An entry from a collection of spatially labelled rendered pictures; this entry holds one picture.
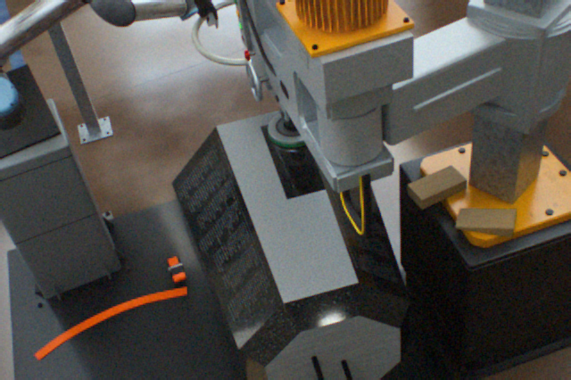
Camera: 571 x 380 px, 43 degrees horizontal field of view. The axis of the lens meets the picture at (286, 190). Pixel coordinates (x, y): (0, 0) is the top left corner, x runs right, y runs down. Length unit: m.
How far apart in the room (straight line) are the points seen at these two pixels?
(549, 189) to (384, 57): 1.18
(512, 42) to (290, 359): 1.24
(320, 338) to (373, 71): 0.97
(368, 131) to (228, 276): 0.87
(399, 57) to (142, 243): 2.31
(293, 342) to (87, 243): 1.52
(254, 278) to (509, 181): 0.98
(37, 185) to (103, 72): 2.03
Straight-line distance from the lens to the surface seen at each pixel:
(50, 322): 3.74
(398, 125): 2.18
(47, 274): 3.73
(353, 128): 2.08
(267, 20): 2.57
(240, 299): 2.59
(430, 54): 2.22
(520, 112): 2.47
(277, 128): 2.98
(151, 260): 3.80
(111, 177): 4.37
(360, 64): 1.86
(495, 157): 2.69
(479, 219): 2.70
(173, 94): 4.87
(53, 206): 3.46
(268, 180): 2.79
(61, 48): 4.37
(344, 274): 2.45
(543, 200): 2.83
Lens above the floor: 2.76
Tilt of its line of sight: 44 degrees down
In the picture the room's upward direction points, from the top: 9 degrees counter-clockwise
